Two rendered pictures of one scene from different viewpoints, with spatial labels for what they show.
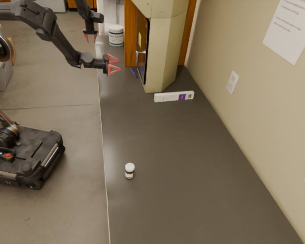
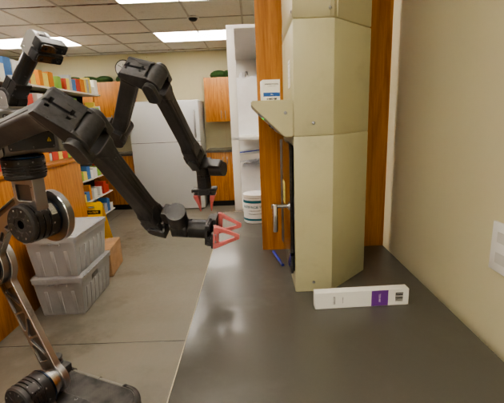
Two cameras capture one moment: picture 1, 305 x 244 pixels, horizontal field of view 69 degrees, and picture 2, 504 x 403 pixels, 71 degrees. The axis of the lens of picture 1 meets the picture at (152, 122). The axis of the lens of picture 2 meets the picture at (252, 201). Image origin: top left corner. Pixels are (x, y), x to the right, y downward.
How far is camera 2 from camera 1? 0.40 m
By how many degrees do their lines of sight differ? 32
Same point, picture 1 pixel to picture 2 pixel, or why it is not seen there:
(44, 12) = (84, 113)
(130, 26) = (270, 176)
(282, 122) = not seen: outside the picture
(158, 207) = not seen: outside the picture
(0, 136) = (26, 388)
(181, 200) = not seen: outside the picture
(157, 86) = (322, 276)
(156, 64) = (313, 226)
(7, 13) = (23, 116)
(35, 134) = (94, 390)
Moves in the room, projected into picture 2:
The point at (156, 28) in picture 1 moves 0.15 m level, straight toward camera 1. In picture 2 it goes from (306, 154) to (298, 161)
